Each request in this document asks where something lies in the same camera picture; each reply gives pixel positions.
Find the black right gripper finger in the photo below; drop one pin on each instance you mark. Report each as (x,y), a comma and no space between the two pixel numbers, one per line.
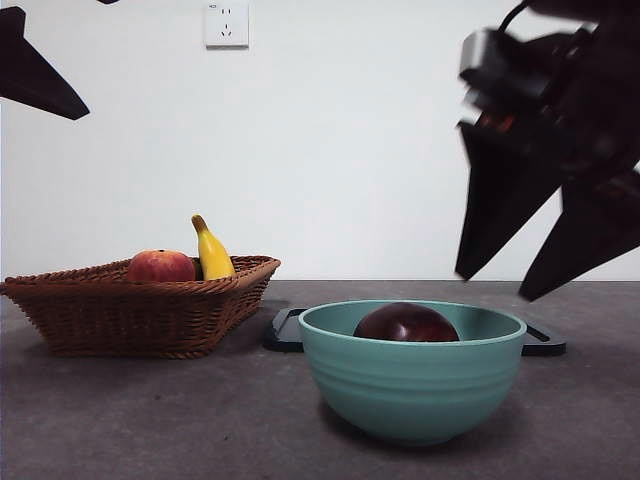
(595,230)
(495,200)

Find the dark red plum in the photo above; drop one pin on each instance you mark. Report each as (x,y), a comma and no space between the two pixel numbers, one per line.
(405,325)

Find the teal green bowl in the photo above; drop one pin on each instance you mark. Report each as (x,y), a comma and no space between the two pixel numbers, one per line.
(415,390)

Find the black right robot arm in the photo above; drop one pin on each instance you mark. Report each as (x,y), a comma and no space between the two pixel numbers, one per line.
(615,75)

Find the red yellow peach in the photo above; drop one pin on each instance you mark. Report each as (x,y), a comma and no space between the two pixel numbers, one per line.
(160,267)

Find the dark rectangular tray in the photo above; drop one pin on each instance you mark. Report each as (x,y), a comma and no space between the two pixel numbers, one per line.
(285,340)

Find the yellow banana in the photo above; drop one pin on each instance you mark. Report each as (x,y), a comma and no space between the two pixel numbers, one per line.
(214,255)

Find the brown wicker basket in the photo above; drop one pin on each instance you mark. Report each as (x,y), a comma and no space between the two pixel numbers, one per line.
(135,320)

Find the white wall socket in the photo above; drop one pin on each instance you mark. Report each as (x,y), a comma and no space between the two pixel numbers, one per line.
(227,27)

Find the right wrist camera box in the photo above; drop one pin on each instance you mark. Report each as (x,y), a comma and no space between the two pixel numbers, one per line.
(505,65)

